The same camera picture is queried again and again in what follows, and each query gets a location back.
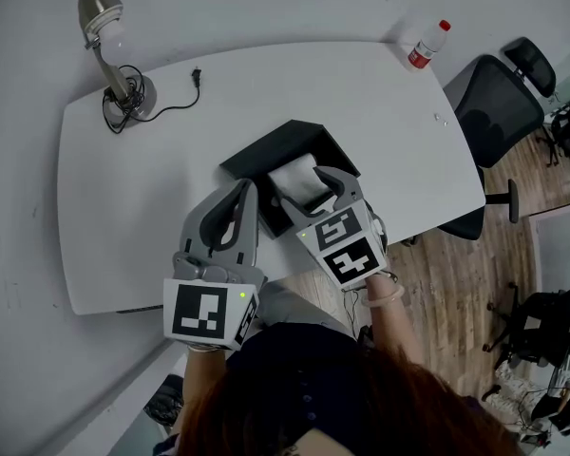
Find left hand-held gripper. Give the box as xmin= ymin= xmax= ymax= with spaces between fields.
xmin=162 ymin=178 xmax=269 ymax=352

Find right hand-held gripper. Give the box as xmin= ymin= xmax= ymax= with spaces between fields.
xmin=276 ymin=165 xmax=390 ymax=290

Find white tissues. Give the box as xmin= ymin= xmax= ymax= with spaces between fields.
xmin=267 ymin=153 xmax=336 ymax=211

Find black tissue box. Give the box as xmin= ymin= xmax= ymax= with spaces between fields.
xmin=218 ymin=119 xmax=362 ymax=239

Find person's left forearm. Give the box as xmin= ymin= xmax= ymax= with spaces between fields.
xmin=172 ymin=344 xmax=229 ymax=442

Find person's right forearm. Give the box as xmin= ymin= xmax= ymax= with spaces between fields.
xmin=362 ymin=273 xmax=428 ymax=368

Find person's grey trousers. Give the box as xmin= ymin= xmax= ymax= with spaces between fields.
xmin=255 ymin=277 xmax=358 ymax=337

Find person's dark top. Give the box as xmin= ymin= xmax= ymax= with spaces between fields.
xmin=151 ymin=320 xmax=509 ymax=456

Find black bin bag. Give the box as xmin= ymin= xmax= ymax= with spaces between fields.
xmin=143 ymin=372 xmax=186 ymax=428

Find plastic bottle with red cap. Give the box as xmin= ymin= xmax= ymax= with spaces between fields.
xmin=406 ymin=18 xmax=452 ymax=73

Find black mesh office chair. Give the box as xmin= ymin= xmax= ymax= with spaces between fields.
xmin=437 ymin=35 xmax=559 ymax=242

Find metal desk lamp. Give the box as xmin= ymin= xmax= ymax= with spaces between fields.
xmin=77 ymin=0 xmax=159 ymax=128

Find black swivel chair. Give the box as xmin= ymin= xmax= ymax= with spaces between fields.
xmin=482 ymin=282 xmax=570 ymax=372

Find pale bangle bracelet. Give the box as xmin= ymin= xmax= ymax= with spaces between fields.
xmin=360 ymin=282 xmax=406 ymax=309

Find black lamp power cable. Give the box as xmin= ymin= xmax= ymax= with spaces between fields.
xmin=101 ymin=64 xmax=203 ymax=136

